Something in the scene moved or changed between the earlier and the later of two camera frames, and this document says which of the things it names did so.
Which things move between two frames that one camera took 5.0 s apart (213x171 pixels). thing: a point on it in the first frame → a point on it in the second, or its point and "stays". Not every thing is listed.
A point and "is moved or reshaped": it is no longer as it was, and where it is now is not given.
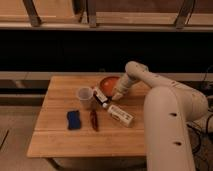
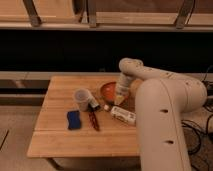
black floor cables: [202, 134] stays
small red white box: [99, 96] → [92, 104]
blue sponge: [74, 120] stays
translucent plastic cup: [85, 95] stays
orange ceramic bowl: [107, 84] is moved or reshaped
